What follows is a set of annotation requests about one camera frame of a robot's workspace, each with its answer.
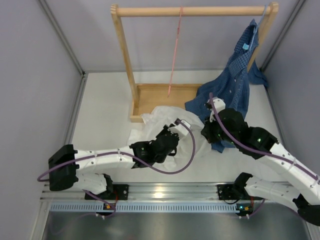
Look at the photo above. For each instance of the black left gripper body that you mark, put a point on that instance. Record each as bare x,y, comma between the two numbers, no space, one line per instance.
165,129

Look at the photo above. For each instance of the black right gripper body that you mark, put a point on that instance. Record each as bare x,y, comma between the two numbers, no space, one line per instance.
215,133

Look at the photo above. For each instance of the white shirt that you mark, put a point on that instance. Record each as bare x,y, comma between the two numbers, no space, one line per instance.
166,115

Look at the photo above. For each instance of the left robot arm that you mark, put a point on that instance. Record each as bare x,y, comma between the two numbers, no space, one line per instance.
88,170

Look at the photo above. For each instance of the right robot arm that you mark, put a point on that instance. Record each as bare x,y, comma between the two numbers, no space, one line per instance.
301,194

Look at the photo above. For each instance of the blue checkered shirt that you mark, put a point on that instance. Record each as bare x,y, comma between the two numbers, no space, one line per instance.
233,84

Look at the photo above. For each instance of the wooden clothes rack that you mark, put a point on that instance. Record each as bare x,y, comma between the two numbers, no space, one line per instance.
147,96

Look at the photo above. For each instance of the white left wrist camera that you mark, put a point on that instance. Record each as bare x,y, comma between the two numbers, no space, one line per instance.
180,127

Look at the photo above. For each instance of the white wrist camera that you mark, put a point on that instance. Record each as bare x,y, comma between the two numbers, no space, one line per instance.
219,105
180,127

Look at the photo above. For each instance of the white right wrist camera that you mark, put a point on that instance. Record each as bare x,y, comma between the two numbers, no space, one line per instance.
219,105

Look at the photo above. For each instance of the aluminium mounting rail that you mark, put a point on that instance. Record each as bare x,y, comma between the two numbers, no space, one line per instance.
166,192

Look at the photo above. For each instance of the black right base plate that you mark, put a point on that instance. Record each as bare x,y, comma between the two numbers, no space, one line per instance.
226,193

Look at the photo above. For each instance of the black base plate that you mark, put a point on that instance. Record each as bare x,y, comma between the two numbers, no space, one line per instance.
226,193
120,192

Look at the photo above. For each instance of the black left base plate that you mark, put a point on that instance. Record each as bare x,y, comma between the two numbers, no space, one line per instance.
120,192

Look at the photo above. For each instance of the left aluminium frame post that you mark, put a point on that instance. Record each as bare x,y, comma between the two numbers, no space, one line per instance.
64,41

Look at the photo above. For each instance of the aluminium frame post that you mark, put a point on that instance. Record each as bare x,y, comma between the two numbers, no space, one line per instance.
285,65
64,41

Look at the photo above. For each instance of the light blue wire hanger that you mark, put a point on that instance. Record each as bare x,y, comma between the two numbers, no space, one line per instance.
260,22

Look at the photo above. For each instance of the slotted grey cable duct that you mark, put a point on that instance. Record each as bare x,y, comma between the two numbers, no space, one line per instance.
148,207

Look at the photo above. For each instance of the pink wire hanger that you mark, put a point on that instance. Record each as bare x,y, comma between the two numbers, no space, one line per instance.
175,51

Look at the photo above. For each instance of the right aluminium frame post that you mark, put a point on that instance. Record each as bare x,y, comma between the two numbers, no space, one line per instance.
285,65

